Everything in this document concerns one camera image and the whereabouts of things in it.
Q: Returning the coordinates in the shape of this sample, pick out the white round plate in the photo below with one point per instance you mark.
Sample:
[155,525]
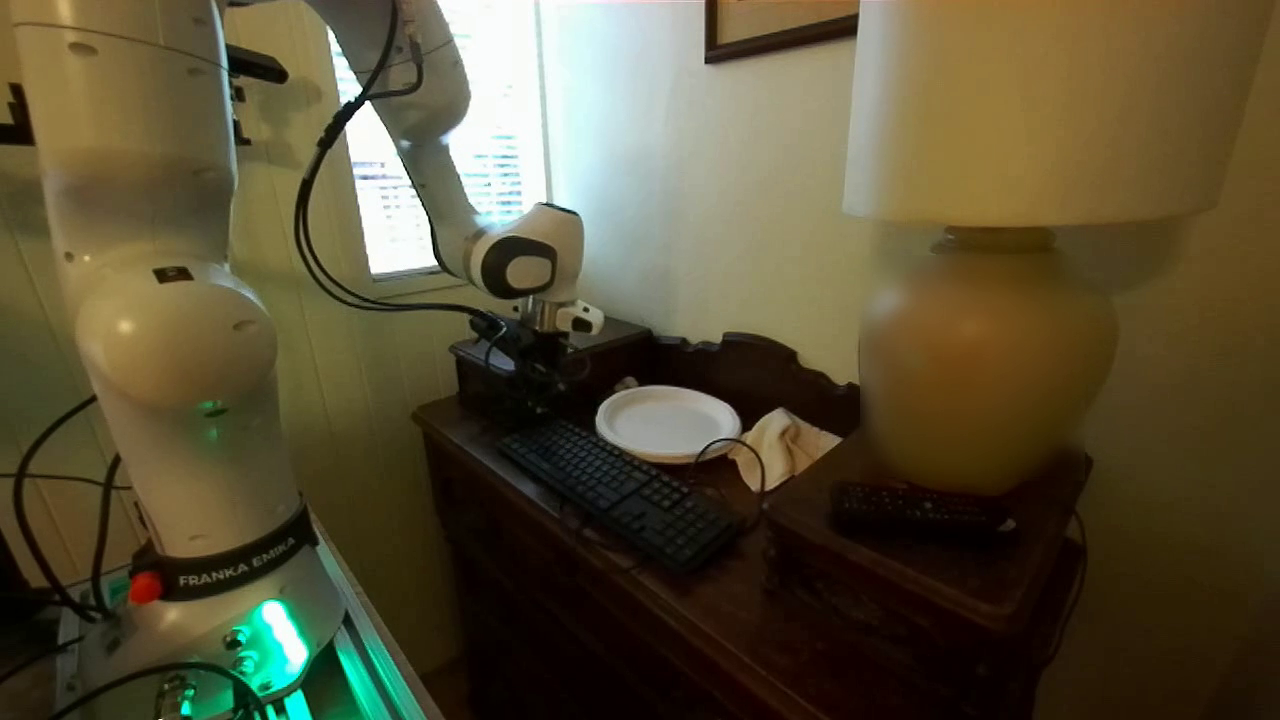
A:
[667,421]

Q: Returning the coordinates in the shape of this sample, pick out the dark wooden desk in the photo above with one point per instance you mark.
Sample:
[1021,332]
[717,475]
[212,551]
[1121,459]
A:
[642,625]

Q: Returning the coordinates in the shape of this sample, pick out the dark framed picture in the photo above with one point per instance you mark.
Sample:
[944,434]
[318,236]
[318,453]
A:
[780,24]

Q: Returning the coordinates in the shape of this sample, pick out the dark wooden box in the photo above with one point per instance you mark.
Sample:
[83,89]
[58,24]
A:
[614,359]

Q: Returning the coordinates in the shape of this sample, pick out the ceramic lamp with white shade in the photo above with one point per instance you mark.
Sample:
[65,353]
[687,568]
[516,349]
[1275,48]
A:
[987,360]

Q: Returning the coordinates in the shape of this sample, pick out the black stereo camera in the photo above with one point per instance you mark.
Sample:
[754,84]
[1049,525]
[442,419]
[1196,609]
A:
[258,67]

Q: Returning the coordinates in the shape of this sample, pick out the red round button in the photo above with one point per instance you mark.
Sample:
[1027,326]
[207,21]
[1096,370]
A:
[146,589]

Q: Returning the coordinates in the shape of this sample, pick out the white folded cloth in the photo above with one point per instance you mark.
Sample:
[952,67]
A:
[784,445]

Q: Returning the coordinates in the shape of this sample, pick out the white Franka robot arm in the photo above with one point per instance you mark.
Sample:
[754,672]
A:
[175,360]

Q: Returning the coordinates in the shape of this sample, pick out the bright window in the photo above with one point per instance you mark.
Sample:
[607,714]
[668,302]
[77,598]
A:
[505,146]

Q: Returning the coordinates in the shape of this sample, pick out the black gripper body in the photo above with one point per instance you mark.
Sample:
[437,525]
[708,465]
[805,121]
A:
[536,353]

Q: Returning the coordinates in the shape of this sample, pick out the black remote control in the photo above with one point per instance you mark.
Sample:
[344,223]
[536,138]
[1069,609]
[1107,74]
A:
[924,514]

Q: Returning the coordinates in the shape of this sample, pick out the black computer keyboard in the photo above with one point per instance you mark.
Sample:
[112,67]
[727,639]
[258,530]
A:
[620,498]

